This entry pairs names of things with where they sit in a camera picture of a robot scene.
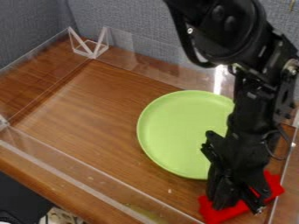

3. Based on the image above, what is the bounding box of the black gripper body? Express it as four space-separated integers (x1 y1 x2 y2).
200 129 272 187

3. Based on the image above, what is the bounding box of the red carrot block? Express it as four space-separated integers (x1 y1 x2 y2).
198 171 286 224

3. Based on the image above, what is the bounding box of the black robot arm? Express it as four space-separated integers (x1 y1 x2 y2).
163 0 299 214

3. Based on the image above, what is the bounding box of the clear acrylic enclosure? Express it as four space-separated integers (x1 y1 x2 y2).
0 25 299 224

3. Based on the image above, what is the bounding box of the green round plate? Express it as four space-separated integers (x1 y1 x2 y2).
136 90 234 180

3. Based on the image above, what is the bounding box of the black cable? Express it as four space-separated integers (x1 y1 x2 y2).
263 123 295 162

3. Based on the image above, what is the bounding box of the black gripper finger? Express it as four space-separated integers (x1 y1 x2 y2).
238 174 272 214
206 165 240 211

